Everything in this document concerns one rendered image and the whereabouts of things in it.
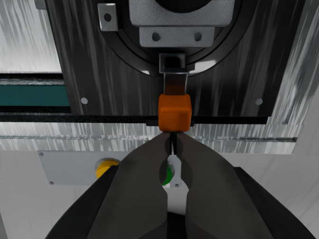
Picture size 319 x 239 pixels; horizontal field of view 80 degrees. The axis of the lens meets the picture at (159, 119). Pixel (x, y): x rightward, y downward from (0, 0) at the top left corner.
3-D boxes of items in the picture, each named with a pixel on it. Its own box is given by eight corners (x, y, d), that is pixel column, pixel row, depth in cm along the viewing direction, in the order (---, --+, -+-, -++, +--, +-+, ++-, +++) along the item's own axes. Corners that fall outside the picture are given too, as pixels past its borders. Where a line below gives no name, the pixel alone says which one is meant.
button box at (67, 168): (179, 162, 35) (181, 189, 30) (66, 161, 36) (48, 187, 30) (180, 130, 32) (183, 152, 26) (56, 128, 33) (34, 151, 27)
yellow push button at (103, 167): (126, 176, 30) (124, 186, 28) (101, 176, 30) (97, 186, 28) (124, 156, 28) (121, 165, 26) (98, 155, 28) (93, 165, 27)
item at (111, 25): (122, 30, 17) (118, 31, 16) (105, 30, 17) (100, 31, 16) (119, 4, 16) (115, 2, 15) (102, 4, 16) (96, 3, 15)
